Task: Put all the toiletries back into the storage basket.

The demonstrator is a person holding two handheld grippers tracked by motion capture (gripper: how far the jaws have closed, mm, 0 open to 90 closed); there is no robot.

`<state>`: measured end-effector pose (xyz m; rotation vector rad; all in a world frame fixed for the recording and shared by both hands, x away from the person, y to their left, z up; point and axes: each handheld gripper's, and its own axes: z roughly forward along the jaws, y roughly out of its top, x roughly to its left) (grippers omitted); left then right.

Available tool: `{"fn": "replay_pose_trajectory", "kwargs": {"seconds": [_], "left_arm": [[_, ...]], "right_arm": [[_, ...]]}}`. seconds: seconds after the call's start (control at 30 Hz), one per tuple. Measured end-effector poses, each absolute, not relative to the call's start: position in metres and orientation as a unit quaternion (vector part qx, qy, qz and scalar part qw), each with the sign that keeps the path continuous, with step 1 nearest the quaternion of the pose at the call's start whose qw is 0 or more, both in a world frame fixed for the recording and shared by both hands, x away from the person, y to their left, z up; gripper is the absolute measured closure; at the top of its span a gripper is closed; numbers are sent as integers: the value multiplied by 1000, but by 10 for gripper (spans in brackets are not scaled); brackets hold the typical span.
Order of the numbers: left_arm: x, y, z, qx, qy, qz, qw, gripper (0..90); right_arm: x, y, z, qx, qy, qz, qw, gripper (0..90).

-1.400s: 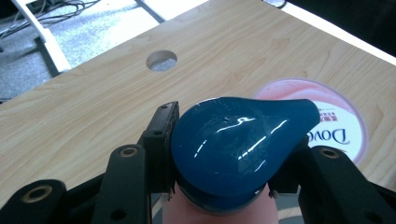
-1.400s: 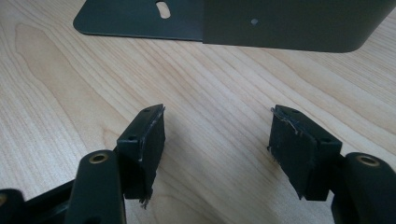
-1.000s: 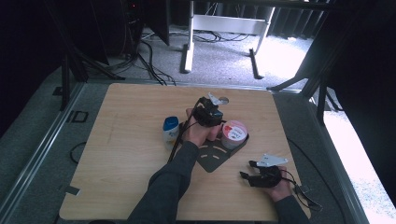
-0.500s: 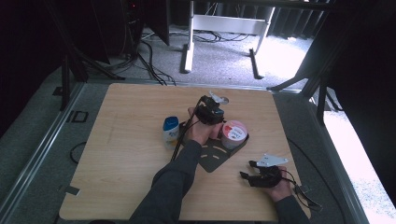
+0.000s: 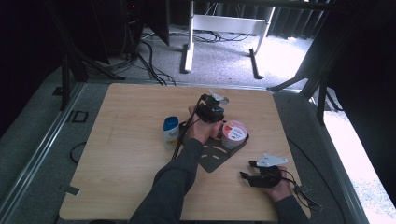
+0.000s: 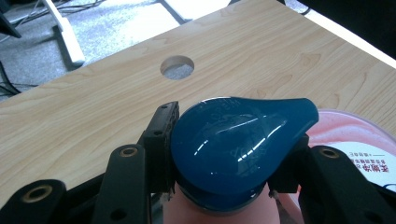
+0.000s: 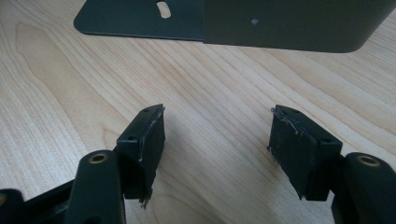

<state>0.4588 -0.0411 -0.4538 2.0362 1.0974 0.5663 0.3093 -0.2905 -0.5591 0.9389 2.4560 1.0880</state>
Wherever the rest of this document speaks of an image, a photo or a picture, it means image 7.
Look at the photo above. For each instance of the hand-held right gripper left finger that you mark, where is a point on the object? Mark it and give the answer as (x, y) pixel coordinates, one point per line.
(143, 155)

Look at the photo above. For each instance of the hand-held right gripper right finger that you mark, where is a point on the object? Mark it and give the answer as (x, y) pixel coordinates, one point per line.
(299, 149)

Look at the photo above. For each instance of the black fan-shaped slotted rack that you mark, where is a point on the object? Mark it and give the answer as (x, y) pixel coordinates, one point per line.
(280, 25)

